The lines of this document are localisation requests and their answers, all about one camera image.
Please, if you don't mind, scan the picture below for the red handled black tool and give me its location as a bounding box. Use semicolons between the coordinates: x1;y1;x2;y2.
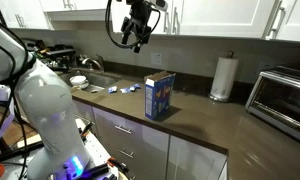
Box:
106;156;130;174

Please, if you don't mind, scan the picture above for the blue cardboard box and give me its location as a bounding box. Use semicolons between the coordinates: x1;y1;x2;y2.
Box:
143;70;177;122

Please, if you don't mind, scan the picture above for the chrome sink faucet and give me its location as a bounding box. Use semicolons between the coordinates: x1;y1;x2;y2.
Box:
81;52;105;72

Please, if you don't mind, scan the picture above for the white paper towel roll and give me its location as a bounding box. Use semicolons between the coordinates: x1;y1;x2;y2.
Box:
210;56;240;100

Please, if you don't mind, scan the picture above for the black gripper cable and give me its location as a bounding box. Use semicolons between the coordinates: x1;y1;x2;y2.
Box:
104;0;162;50

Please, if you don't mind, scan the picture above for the white bowls stack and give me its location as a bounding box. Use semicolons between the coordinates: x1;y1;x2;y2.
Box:
69;75;90;91

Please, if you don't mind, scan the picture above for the white wall outlet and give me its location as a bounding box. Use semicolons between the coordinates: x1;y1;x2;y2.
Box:
150;52;164;67

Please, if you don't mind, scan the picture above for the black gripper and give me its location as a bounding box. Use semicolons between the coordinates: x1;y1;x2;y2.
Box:
120;0;153;54

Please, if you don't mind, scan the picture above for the grey drawer front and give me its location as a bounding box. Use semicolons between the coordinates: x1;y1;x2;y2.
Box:
91;106;171;180

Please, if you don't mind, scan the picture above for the silver cabinet handle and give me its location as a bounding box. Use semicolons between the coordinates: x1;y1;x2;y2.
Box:
162;11;169;34
62;0;77;10
262;0;287;40
15;13;27;29
171;7;180;35

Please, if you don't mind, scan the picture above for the silver toaster oven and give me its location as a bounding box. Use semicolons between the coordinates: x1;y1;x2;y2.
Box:
245;64;300;147

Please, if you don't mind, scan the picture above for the black marker pen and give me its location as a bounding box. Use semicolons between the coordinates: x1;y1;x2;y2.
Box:
79;121;95;138

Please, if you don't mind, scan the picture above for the black dish rack clutter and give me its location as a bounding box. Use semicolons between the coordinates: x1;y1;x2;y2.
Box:
21;38;78;73

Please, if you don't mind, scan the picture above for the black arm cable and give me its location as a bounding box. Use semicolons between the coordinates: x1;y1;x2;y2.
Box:
0;18;38;180

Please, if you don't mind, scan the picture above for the silver drawer handle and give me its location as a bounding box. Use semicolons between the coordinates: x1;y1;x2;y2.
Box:
118;147;135;160
114;124;133;135

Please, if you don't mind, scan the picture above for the steel kitchen sink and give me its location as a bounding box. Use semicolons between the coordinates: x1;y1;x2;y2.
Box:
58;69;122;95

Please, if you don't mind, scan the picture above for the grey lower cabinet door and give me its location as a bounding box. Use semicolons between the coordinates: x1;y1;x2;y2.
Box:
165;134;229;180
72;98;98;136

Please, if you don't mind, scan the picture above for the metal paper towel holder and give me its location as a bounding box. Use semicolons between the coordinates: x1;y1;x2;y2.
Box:
207;50;236;103

